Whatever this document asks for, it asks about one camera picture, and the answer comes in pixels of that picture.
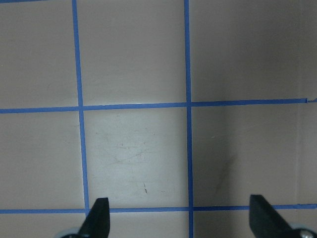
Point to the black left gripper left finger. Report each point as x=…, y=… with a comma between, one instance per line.
x=97, y=223

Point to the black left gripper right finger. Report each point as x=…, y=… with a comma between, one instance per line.
x=266, y=222

